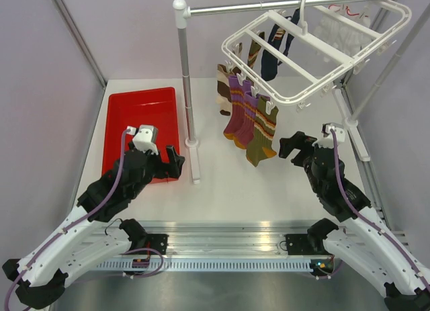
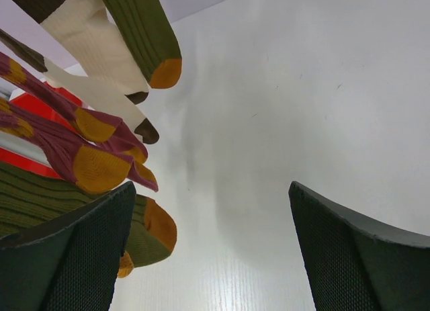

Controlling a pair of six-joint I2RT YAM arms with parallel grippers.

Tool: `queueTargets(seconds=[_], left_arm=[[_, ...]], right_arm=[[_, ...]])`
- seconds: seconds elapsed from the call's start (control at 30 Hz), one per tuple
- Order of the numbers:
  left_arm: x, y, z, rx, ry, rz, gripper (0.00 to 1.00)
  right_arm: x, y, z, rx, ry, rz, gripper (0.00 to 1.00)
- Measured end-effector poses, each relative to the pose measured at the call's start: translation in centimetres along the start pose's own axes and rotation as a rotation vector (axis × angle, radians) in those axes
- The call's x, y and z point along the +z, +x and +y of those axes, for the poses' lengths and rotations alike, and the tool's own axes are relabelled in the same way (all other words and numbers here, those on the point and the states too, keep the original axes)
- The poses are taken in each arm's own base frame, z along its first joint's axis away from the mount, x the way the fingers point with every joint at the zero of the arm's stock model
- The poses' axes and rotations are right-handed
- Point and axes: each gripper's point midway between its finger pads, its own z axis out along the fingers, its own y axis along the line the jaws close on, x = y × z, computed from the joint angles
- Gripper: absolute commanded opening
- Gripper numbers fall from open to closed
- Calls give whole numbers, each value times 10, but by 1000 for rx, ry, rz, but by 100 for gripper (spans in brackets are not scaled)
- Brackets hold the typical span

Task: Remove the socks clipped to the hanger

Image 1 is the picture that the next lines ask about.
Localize silver drying rack stand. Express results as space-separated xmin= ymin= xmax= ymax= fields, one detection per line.
xmin=172 ymin=0 xmax=430 ymax=185

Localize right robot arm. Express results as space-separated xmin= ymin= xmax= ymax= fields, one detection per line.
xmin=279 ymin=126 xmax=429 ymax=310

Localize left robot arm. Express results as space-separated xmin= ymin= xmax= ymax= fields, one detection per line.
xmin=2 ymin=146 xmax=185 ymax=310

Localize purple striped sock front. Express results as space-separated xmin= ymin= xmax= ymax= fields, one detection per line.
xmin=233 ymin=91 xmax=258 ymax=149

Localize white slotted cable duct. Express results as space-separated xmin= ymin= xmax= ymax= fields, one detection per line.
xmin=95 ymin=258 xmax=312 ymax=273

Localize navy blue sock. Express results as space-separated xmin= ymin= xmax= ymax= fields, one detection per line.
xmin=261 ymin=7 xmax=302 ymax=81

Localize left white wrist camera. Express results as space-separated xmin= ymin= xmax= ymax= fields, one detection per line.
xmin=127 ymin=125 xmax=159 ymax=155

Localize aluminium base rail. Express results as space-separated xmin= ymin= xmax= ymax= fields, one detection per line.
xmin=140 ymin=220 xmax=315 ymax=259

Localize red plastic bin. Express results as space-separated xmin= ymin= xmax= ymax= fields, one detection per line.
xmin=101 ymin=87 xmax=180 ymax=173

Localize olive green striped sock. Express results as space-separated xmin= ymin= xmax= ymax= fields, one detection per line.
xmin=246 ymin=95 xmax=279 ymax=167

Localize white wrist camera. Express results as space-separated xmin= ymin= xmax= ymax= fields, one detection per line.
xmin=312 ymin=122 xmax=347 ymax=148
xmin=127 ymin=125 xmax=159 ymax=155

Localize brown cream striped sock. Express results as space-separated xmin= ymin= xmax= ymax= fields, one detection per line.
xmin=216 ymin=64 xmax=232 ymax=116

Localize purple cable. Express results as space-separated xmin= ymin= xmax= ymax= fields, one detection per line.
xmin=6 ymin=128 xmax=135 ymax=304
xmin=329 ymin=128 xmax=430 ymax=292

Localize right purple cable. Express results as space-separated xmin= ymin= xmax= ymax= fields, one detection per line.
xmin=329 ymin=128 xmax=430 ymax=292

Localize white clip sock hanger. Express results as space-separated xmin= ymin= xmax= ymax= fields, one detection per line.
xmin=221 ymin=0 xmax=412 ymax=105

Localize olive brown patterned sock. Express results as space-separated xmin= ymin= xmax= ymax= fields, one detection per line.
xmin=247 ymin=40 xmax=261 ymax=69

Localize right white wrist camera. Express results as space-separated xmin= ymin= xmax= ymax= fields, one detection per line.
xmin=312 ymin=122 xmax=347 ymax=148

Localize purple striped sock back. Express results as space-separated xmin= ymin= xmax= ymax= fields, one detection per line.
xmin=223 ymin=75 xmax=251 ymax=140

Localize white fluffy socks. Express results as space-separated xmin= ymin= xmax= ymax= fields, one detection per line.
xmin=313 ymin=4 xmax=372 ymax=56

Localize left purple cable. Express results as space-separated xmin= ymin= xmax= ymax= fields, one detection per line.
xmin=6 ymin=128 xmax=135 ymax=304

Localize purple striped sock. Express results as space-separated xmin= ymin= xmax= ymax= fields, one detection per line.
xmin=233 ymin=91 xmax=258 ymax=149
xmin=223 ymin=75 xmax=251 ymax=140

